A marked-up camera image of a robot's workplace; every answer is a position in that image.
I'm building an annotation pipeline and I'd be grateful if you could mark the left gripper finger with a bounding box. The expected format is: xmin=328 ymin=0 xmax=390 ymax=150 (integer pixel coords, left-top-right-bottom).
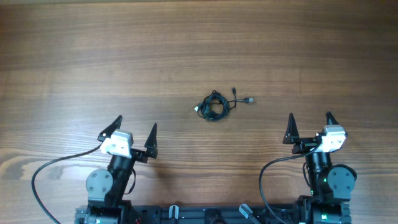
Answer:
xmin=97 ymin=115 xmax=123 ymax=142
xmin=144 ymin=123 xmax=158 ymax=159

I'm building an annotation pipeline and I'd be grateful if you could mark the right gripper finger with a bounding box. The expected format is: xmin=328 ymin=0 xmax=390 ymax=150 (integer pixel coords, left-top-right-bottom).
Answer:
xmin=282 ymin=113 xmax=300 ymax=144
xmin=325 ymin=111 xmax=339 ymax=125

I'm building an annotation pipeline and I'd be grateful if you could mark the black USB cable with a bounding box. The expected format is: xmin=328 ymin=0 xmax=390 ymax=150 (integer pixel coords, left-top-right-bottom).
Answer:
xmin=194 ymin=87 xmax=254 ymax=122

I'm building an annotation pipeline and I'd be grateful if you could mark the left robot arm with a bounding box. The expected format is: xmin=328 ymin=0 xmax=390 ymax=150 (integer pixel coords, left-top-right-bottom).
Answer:
xmin=75 ymin=116 xmax=158 ymax=224

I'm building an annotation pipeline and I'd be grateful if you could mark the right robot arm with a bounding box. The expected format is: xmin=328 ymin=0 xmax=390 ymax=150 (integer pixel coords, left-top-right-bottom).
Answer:
xmin=283 ymin=112 xmax=357 ymax=224

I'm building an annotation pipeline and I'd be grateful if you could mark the right camera black cable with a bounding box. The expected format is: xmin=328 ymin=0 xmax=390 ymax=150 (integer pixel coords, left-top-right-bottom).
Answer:
xmin=258 ymin=146 xmax=321 ymax=224

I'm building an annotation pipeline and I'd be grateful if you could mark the camera black cable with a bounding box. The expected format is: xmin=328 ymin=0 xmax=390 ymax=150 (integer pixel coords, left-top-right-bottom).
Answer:
xmin=30 ymin=143 xmax=103 ymax=224
xmin=258 ymin=146 xmax=321 ymax=224

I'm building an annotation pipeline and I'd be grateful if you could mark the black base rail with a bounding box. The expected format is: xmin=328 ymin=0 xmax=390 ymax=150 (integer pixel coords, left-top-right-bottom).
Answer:
xmin=74 ymin=204 xmax=352 ymax=224

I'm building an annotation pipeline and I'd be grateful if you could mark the left camera black cable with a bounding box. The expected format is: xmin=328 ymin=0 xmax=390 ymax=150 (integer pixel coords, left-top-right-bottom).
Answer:
xmin=30 ymin=143 xmax=103 ymax=224

